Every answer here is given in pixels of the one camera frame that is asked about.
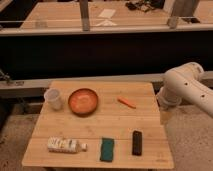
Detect black eraser block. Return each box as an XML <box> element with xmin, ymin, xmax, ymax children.
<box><xmin>132</xmin><ymin>131</ymin><xmax>142</xmax><ymax>156</ymax></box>

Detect black cable bundle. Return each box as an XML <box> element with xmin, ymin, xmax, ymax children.
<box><xmin>125</xmin><ymin>0</ymin><xmax>164</xmax><ymax>13</ymax></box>

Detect white paper sheet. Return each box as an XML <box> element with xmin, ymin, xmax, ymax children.
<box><xmin>99</xmin><ymin>9</ymin><xmax>115</xmax><ymax>18</ymax></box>

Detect grey metal bracket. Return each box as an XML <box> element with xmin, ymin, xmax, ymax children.
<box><xmin>167</xmin><ymin>16</ymin><xmax>178</xmax><ymax>29</ymax></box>

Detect grey metal post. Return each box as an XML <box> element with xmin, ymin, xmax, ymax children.
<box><xmin>79</xmin><ymin>0</ymin><xmax>90</xmax><ymax>31</ymax></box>

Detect orange wooden bowl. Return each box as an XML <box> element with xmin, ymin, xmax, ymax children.
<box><xmin>68</xmin><ymin>88</ymin><xmax>99</xmax><ymax>117</ymax></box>

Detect white plastic bottle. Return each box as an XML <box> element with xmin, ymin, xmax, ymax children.
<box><xmin>47</xmin><ymin>137</ymin><xmax>88</xmax><ymax>154</ymax></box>

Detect translucent plastic cup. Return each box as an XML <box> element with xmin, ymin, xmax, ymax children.
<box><xmin>44</xmin><ymin>88</ymin><xmax>62</xmax><ymax>110</ymax></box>

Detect green sponge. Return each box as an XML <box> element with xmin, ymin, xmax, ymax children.
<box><xmin>100</xmin><ymin>138</ymin><xmax>114</xmax><ymax>162</ymax></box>

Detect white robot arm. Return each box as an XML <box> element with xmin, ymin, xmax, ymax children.
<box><xmin>156</xmin><ymin>62</ymin><xmax>213</xmax><ymax>118</ymax></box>

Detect orange marker pen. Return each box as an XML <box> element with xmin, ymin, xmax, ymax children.
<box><xmin>117</xmin><ymin>97</ymin><xmax>136</xmax><ymax>109</ymax></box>

